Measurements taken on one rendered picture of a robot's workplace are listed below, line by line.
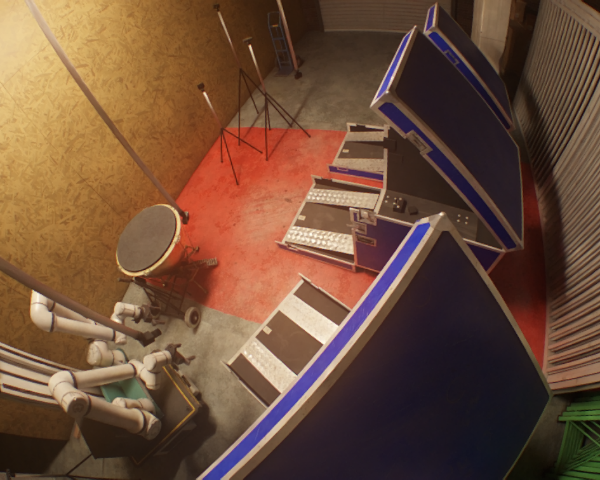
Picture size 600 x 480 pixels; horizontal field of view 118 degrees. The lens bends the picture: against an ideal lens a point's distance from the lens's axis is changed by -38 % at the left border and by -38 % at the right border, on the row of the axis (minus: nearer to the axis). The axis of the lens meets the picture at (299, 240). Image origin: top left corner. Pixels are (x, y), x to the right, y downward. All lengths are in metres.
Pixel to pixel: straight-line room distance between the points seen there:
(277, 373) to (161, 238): 1.43
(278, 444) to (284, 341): 1.88
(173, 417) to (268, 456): 1.90
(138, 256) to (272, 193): 1.64
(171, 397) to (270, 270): 1.47
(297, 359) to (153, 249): 1.46
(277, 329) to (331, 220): 1.17
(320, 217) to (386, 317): 2.33
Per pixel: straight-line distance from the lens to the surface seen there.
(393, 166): 2.64
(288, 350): 2.47
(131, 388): 2.30
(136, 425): 1.79
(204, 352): 2.79
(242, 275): 2.86
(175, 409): 2.53
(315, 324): 2.40
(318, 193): 3.10
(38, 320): 1.86
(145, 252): 2.48
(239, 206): 3.34
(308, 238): 2.76
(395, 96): 1.18
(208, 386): 2.73
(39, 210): 2.94
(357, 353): 0.65
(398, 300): 0.68
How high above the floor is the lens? 2.39
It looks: 57 degrees down
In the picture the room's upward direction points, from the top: 22 degrees counter-clockwise
